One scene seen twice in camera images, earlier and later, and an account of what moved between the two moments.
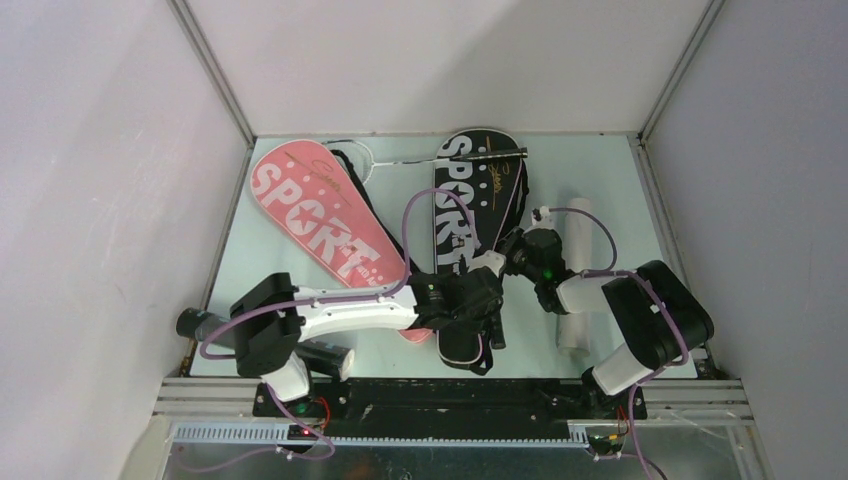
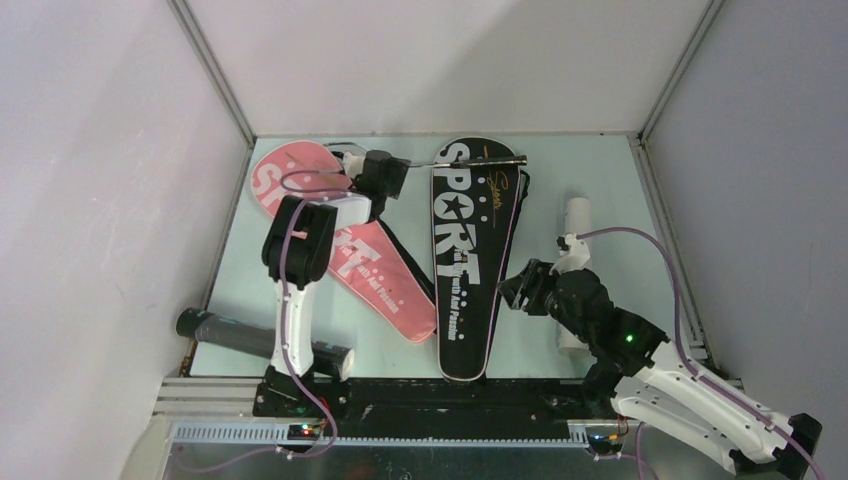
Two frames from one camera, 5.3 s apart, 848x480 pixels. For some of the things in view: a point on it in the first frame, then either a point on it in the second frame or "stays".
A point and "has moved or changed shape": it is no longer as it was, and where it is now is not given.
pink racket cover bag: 309,189 stays
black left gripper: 477,323 -> 397,169
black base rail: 392,407 stays
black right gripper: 506,244 -> 529,283
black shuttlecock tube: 199,325 stays
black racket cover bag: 480,178 has moved or changed shape
